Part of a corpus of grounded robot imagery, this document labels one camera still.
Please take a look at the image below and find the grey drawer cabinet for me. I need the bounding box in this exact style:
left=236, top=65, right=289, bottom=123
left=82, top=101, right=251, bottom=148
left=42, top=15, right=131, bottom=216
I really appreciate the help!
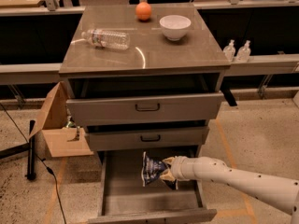
left=58, top=3, right=232, bottom=166

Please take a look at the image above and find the white bowl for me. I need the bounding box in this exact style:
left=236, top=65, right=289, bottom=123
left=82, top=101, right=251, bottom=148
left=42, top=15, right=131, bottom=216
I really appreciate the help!
left=159, top=15, right=192, bottom=41

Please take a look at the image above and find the grey bottom drawer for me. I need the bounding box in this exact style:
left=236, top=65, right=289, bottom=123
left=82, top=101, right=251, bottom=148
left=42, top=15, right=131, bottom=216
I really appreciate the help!
left=88, top=147, right=217, bottom=224

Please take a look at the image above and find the brown cardboard box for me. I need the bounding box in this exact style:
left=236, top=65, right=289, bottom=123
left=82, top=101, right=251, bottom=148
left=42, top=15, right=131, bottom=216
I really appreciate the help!
left=29, top=82, right=93, bottom=157

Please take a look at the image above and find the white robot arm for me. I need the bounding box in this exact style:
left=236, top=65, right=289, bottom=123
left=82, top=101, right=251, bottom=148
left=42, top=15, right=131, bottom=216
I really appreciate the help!
left=161, top=156, right=299, bottom=224

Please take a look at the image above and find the grey top drawer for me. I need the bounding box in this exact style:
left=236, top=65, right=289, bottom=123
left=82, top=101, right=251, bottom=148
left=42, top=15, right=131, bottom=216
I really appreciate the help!
left=66, top=93, right=223, bottom=126

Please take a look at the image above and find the orange fruit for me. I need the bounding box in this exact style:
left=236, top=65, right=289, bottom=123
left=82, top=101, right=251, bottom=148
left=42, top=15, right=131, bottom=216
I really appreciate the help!
left=135, top=2, right=151, bottom=21

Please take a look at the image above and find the grey drawer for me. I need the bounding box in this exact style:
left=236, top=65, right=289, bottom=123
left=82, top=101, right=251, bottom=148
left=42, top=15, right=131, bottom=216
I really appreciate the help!
left=66, top=93, right=223, bottom=126
left=88, top=147, right=217, bottom=224
left=86, top=126, right=209, bottom=151

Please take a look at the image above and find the grey middle drawer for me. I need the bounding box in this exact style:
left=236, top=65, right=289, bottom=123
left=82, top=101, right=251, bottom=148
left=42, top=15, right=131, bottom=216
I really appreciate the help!
left=86, top=126, right=209, bottom=151

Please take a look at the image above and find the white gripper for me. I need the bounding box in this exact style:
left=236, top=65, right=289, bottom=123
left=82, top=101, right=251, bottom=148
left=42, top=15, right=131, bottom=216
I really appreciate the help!
left=160, top=156, right=195, bottom=182

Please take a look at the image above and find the black floor cable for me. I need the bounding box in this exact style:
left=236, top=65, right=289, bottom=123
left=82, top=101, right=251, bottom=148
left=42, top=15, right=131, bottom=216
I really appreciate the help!
left=0, top=103, right=68, bottom=224

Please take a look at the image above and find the right clear pump bottle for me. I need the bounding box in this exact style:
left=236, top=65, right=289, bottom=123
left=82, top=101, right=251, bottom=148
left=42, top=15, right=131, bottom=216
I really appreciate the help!
left=236, top=40, right=250, bottom=63

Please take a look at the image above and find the black metal stand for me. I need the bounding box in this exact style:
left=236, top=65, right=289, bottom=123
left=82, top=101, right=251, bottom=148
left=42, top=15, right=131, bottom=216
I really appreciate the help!
left=0, top=125, right=36, bottom=181

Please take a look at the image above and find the clear plastic water bottle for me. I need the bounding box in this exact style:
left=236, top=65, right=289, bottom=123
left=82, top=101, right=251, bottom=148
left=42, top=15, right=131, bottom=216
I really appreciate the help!
left=81, top=29, right=130, bottom=50

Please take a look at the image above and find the blue chip bag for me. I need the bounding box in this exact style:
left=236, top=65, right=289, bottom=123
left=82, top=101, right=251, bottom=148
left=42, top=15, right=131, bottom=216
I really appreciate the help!
left=141, top=152, right=178, bottom=190

